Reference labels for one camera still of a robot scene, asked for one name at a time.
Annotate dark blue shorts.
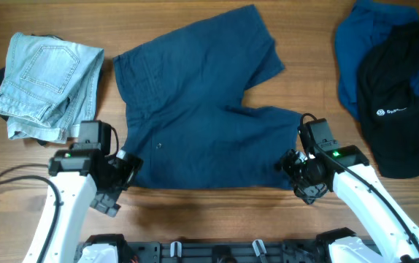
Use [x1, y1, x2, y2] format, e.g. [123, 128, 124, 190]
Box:
[113, 5, 300, 189]

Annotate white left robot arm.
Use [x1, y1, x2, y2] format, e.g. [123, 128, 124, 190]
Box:
[24, 121, 143, 262]

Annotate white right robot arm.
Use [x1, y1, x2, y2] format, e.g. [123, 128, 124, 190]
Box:
[278, 118, 419, 262]

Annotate black garment in pile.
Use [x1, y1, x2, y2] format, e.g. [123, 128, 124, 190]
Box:
[357, 21, 419, 179]

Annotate blue garment in pile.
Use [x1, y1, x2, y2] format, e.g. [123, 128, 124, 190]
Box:
[334, 0, 419, 120]

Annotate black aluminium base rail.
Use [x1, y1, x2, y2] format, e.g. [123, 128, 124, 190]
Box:
[74, 239, 327, 263]

